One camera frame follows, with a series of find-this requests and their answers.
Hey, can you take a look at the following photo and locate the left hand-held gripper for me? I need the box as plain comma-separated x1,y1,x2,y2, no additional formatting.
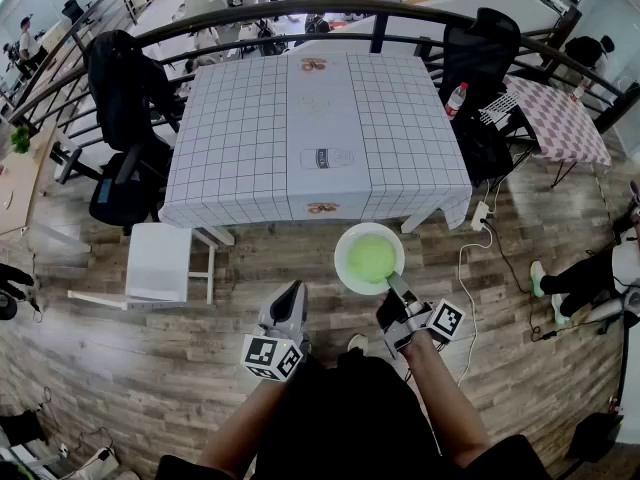
240,280,311,383

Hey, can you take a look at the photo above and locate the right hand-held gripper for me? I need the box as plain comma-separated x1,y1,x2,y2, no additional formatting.
377,271,466,359

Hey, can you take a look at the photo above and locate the white round bowl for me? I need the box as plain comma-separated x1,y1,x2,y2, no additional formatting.
333,221,405,297

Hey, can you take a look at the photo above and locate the person's right forearm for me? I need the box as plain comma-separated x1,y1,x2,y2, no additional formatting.
402,330,491,469

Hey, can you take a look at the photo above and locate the person's left forearm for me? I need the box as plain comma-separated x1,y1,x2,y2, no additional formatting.
199,375,301,474

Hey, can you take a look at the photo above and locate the table with grid tablecloth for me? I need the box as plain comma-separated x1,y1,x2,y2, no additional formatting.
158,51,474,249

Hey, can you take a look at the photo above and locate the white power strip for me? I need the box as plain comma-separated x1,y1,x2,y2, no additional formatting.
469,200,491,232

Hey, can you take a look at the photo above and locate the person's black clothing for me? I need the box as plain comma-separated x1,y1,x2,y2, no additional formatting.
154,347,551,480

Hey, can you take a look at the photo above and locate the white stool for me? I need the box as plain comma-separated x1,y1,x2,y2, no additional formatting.
67,222,217,312

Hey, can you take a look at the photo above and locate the red label plastic bottle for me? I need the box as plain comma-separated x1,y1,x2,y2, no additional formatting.
444,81,470,121

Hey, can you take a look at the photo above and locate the black bag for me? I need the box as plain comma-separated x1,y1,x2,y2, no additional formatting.
567,412,624,464

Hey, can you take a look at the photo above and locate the white power adapter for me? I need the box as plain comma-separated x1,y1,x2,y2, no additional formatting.
59,445,121,479

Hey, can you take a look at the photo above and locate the pink checked table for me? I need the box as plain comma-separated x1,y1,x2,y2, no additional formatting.
502,75,614,189

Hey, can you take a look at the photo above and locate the black mesh office chair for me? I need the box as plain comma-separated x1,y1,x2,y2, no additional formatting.
437,7,541,189

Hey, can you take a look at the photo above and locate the light wooden desk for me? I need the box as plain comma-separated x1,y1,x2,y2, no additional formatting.
0,127,59,237

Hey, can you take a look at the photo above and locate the dark metal railing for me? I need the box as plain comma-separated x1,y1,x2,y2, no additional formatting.
0,0,640,137

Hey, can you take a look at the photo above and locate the small green plant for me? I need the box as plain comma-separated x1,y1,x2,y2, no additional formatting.
9,125,32,155

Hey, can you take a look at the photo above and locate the white cable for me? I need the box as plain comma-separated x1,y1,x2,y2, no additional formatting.
457,182,496,387

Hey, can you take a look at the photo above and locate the black cable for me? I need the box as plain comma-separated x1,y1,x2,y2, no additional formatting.
482,220,559,343

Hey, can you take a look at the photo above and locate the white wire rack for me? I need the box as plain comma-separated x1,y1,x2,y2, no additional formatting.
478,90,524,130

